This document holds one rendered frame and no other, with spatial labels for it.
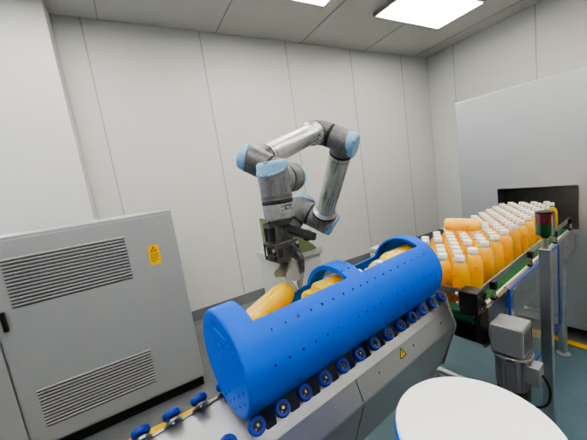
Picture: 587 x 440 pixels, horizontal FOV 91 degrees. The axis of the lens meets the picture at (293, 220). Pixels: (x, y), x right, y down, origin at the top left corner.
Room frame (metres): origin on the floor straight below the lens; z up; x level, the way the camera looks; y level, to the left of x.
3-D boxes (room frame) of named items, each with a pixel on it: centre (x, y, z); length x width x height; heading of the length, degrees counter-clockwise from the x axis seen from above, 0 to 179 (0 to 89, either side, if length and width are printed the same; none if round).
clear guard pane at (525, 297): (1.39, -1.18, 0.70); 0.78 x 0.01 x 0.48; 126
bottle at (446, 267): (1.26, -0.64, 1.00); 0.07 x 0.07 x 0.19
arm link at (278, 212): (0.83, 0.04, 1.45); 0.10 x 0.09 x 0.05; 36
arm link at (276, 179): (0.83, 0.04, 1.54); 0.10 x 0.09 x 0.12; 158
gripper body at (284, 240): (0.83, 0.04, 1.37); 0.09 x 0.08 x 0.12; 126
